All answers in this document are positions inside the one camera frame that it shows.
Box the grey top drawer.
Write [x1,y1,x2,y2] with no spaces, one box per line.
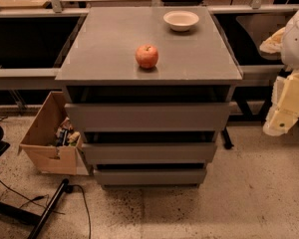
[65,103,229,132]

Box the grey drawer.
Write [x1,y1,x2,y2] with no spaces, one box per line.
[65,103,229,132]
[82,142,216,164]
[95,168,206,186]

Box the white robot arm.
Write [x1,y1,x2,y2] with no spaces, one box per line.
[260,10,299,136]

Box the grey drawer cabinet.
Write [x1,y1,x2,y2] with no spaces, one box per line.
[55,5,243,189]

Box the grey bottom drawer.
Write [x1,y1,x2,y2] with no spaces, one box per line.
[95,168,206,186]

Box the grey middle drawer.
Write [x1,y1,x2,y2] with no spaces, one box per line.
[82,142,216,164]

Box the white bowl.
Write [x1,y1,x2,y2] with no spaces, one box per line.
[163,11,199,32]

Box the red apple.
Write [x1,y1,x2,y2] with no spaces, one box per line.
[135,45,158,69]

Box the clutter inside cardboard box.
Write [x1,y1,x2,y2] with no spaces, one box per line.
[55,118,80,146]

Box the black stand leg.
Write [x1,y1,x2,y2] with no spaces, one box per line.
[27,179,69,239]

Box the cardboard box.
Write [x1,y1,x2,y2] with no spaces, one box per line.
[20,92,91,175]

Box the black chair base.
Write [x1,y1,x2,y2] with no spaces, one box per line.
[0,120,42,226]

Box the black floor cable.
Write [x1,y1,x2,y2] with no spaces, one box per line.
[69,184,92,239]

